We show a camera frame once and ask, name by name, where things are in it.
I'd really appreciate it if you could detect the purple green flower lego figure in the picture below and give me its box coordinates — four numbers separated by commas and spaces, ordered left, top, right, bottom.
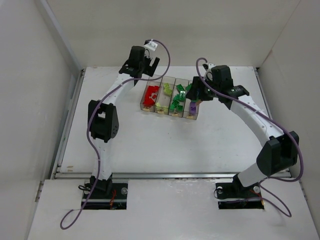
185, 83, 202, 105

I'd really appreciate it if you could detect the red lego brick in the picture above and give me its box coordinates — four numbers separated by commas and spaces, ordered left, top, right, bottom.
142, 85, 160, 107

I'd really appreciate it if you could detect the green 2x4 lego brick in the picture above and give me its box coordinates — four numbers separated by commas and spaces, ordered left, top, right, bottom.
178, 91, 186, 102

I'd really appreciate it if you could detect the light green square lego brick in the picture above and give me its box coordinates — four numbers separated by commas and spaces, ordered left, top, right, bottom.
155, 102, 168, 112

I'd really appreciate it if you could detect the dark green lego cluster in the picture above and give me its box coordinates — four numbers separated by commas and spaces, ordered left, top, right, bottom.
169, 99, 184, 112

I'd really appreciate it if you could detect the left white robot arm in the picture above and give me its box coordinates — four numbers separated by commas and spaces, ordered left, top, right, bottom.
86, 41, 160, 197

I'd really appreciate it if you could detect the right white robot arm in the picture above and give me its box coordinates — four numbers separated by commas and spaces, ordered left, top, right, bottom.
186, 63, 299, 200

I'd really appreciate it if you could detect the clear bin for red legos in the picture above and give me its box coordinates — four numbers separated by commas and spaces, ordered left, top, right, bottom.
140, 78, 162, 113

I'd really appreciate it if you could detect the clear bin for purple legos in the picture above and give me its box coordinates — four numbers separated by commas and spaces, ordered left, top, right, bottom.
182, 80, 199, 120

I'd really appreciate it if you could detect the clear bin for light green legos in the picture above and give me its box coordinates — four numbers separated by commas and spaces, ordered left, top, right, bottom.
155, 76, 176, 115

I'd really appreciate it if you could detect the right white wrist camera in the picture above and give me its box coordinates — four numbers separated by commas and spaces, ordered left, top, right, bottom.
202, 63, 216, 81

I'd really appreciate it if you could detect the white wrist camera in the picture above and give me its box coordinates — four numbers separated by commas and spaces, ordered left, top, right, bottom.
144, 40, 158, 52
202, 63, 216, 81

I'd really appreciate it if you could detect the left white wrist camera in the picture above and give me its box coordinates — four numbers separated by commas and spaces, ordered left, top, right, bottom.
144, 40, 158, 52

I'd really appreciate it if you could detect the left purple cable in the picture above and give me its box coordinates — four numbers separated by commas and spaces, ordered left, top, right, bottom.
59, 38, 172, 230

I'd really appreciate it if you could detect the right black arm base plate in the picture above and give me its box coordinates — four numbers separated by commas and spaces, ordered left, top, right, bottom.
214, 182, 265, 210

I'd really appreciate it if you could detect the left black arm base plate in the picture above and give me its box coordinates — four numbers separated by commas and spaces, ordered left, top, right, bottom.
83, 182, 128, 210

